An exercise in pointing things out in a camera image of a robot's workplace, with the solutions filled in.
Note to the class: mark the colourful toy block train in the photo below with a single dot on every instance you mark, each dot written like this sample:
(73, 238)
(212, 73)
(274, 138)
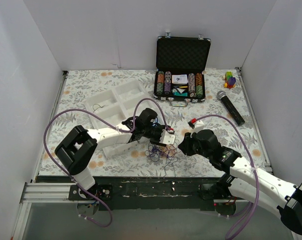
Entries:
(229, 80)

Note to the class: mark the white plastic compartment tray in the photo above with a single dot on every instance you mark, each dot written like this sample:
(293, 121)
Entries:
(116, 105)

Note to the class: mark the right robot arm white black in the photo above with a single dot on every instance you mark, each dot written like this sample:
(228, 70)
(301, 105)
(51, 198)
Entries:
(279, 197)

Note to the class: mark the black metal base plate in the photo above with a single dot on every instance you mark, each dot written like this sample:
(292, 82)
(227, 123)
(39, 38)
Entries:
(126, 193)

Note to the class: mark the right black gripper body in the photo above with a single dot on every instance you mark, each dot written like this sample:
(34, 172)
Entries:
(188, 146)

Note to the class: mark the floral patterned table mat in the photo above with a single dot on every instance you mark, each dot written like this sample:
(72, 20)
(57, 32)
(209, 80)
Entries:
(135, 161)

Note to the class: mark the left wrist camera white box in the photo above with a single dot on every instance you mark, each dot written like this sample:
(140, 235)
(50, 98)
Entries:
(167, 137)

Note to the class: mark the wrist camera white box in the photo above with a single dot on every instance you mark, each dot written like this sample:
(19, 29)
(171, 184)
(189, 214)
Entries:
(167, 137)
(196, 125)

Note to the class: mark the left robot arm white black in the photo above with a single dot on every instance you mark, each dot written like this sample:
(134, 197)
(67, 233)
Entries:
(77, 148)

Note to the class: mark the black handheld microphone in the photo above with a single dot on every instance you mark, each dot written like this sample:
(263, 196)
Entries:
(221, 95)

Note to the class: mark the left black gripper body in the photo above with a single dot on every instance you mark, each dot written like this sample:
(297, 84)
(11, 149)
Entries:
(160, 134)

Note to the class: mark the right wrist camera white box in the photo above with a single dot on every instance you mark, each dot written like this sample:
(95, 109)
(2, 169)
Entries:
(196, 125)

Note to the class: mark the black poker chip case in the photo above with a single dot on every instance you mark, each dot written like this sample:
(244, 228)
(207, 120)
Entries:
(180, 63)

